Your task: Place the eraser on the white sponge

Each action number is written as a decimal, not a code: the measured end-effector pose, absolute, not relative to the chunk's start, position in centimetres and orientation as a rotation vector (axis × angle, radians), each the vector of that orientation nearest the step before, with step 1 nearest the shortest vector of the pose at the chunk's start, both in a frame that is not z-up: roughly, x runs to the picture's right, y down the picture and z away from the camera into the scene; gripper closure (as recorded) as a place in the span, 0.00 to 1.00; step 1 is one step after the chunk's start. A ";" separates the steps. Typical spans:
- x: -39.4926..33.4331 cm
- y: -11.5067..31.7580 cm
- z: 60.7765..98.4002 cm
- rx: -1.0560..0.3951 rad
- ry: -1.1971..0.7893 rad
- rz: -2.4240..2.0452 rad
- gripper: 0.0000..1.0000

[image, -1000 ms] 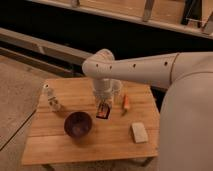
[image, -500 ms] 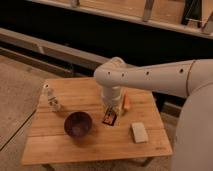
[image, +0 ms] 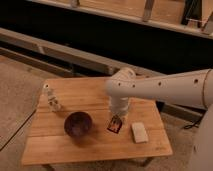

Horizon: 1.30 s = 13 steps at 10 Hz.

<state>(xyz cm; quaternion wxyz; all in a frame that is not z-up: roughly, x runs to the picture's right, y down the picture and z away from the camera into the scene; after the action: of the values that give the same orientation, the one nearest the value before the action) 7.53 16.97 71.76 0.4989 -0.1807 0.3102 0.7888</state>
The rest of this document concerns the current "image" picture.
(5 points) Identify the wooden table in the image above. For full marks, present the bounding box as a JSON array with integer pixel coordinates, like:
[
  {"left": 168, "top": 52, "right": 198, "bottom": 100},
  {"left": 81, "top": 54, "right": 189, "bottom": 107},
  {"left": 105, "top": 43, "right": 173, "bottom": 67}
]
[{"left": 22, "top": 77, "right": 172, "bottom": 165}]

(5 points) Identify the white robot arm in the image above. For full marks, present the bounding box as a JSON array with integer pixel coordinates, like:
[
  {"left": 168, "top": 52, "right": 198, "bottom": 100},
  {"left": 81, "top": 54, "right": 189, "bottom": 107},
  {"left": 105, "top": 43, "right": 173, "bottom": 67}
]
[{"left": 105, "top": 68, "right": 213, "bottom": 171}]

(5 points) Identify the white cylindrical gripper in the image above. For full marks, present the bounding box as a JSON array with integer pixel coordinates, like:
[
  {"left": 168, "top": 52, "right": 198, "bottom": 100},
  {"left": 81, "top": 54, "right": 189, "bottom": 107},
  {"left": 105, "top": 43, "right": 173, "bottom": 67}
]
[{"left": 109, "top": 97, "right": 129, "bottom": 117}]

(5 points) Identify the white sponge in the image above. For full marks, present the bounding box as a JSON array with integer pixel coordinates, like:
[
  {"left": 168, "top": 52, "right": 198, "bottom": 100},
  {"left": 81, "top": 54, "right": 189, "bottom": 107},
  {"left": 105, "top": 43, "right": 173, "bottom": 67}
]
[{"left": 131, "top": 122, "right": 148, "bottom": 143}]

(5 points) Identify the purple bowl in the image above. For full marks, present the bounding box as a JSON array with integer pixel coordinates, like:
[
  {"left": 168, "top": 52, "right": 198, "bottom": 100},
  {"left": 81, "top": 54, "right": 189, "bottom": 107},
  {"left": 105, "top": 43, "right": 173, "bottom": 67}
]
[{"left": 64, "top": 111, "right": 92, "bottom": 137}]

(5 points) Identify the black cable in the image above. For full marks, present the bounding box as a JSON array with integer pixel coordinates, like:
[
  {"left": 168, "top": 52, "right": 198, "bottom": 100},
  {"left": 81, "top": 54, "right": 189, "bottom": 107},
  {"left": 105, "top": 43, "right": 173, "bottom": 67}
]
[{"left": 182, "top": 119, "right": 201, "bottom": 131}]

